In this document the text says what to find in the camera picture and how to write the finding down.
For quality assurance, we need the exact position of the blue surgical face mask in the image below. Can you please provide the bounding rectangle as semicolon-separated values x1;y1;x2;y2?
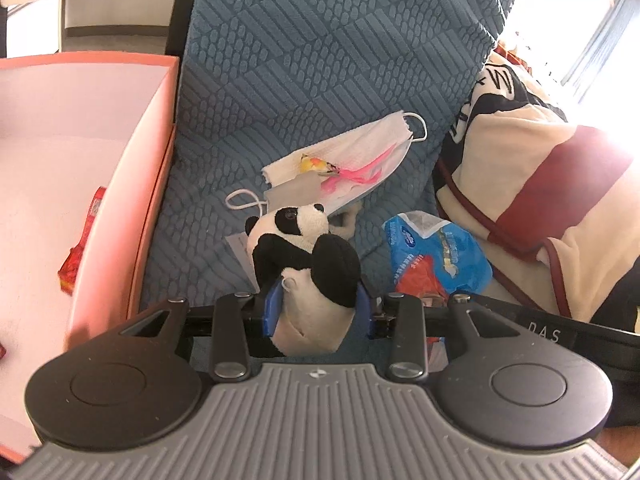
226;110;428;216

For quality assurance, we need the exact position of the blue textured sofa cover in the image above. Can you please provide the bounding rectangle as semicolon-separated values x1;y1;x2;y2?
140;0;515;308

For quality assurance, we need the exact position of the pink yellow candy wrapper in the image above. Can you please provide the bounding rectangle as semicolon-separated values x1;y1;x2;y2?
298;145;396;195

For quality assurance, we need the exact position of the blue red snack bag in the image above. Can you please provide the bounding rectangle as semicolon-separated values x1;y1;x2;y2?
382;210;495;361

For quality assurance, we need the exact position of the cream plush rope loop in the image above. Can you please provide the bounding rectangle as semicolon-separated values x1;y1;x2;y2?
328;199;364;239

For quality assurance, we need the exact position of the cream red black blanket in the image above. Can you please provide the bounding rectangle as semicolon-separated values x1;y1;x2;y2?
434;48;639;331

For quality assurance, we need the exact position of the orange storage box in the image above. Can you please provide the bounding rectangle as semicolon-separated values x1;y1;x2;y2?
1;51;179;462

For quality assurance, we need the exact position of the red cartoon snack wrapper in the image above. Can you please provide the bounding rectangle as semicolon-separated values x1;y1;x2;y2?
58;186;106;296

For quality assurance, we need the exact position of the clear printed plastic bag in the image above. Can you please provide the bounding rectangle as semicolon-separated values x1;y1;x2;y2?
226;232;259;292

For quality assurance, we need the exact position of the panda plush toy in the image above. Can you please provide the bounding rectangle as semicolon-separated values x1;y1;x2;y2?
244;202;362;358

